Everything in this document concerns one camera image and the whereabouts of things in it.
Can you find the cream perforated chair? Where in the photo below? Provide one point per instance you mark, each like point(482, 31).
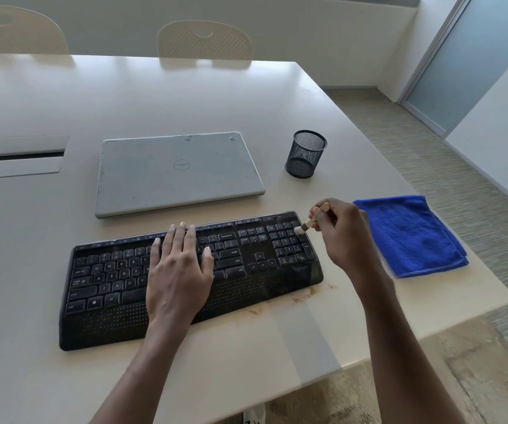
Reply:
point(17, 30)
point(205, 41)

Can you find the black mesh pen holder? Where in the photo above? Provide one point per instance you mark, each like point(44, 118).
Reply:
point(305, 155)

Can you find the person's right hand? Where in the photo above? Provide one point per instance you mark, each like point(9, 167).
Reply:
point(347, 238)

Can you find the person's white shoe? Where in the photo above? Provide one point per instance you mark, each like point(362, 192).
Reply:
point(255, 415)

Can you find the person's left hand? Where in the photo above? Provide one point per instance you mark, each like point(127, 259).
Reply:
point(176, 282)

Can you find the small wooden brush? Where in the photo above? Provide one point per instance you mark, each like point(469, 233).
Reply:
point(309, 224)

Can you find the person's left forearm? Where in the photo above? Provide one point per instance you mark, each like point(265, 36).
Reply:
point(139, 375)

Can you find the person's right forearm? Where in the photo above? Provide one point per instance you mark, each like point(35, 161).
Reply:
point(408, 357)

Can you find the black keyboard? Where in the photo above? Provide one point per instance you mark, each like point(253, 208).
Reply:
point(103, 304)

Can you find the frosted glass door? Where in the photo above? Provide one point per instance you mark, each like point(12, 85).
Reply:
point(466, 61)

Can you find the blue microfibre cloth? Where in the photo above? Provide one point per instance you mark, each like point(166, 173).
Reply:
point(411, 236)

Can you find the silver laptop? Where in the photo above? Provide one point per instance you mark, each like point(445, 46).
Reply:
point(174, 172)

